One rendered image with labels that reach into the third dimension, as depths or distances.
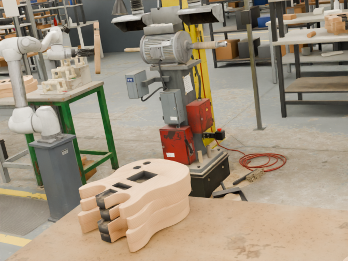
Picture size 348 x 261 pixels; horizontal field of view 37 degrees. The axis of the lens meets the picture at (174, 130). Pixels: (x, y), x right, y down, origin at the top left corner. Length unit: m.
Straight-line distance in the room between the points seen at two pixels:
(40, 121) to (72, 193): 0.64
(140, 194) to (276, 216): 0.54
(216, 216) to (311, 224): 0.38
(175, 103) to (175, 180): 2.11
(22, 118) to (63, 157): 0.44
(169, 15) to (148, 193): 2.50
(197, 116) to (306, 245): 2.45
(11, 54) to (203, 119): 1.59
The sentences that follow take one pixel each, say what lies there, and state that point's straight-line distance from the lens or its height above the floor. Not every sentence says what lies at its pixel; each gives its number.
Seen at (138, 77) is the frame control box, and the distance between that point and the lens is 4.09.
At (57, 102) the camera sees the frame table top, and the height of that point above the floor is 0.89.
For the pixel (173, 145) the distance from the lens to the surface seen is 4.22.
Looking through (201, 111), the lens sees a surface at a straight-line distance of 4.15.
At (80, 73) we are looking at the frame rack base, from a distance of 4.94.
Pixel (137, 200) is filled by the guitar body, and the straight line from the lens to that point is 1.92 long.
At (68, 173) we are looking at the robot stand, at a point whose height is 0.42.
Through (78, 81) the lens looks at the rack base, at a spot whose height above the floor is 0.98.
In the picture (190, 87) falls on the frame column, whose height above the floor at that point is 0.91.
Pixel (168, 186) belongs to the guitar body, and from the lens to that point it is 2.00.
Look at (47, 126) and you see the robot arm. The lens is 4.15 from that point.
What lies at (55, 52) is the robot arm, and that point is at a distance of 4.68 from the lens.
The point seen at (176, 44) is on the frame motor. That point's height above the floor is 1.29.
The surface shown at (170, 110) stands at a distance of 4.14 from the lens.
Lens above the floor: 1.88
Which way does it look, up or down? 18 degrees down
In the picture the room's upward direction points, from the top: 9 degrees counter-clockwise
